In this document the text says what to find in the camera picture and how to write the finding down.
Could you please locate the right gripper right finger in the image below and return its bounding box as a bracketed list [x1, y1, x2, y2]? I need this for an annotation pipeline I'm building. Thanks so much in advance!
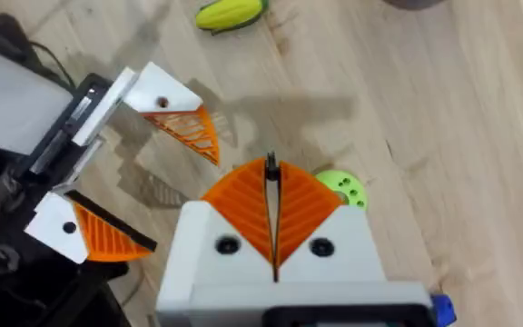
[275, 160, 387, 283]

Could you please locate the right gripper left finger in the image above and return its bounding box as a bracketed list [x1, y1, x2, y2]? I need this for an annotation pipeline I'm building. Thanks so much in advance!
[155, 156, 277, 314]

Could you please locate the green disc with holes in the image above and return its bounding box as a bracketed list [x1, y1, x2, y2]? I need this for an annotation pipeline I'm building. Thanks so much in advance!
[314, 169, 369, 213]

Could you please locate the upright flat wrist plate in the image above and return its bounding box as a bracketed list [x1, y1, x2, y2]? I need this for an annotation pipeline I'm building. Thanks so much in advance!
[0, 37, 74, 156]

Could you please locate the yellow toy corn cob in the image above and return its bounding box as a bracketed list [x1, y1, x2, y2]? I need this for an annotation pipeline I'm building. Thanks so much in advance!
[194, 0, 271, 35]

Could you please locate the dark grey toy tub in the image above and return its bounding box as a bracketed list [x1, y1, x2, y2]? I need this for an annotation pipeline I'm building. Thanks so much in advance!
[381, 0, 447, 12]

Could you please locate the black cable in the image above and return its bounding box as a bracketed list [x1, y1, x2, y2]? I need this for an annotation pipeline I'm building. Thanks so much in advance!
[27, 39, 77, 90]

